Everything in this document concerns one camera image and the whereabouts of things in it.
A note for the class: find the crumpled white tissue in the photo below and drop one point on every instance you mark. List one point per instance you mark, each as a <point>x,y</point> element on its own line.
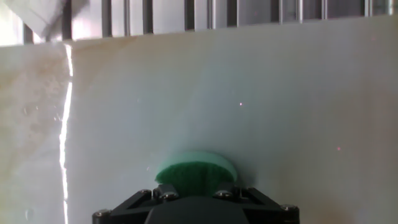
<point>37,12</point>

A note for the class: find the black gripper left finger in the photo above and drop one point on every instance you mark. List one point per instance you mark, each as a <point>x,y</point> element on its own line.
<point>124,214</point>

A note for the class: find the beige marble slab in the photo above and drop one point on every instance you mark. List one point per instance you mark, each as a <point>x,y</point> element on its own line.
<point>217,93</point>

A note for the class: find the green sponge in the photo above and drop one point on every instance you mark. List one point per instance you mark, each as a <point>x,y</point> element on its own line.
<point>189,179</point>

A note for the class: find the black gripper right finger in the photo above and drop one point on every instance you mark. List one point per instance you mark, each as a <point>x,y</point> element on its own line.
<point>273,214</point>

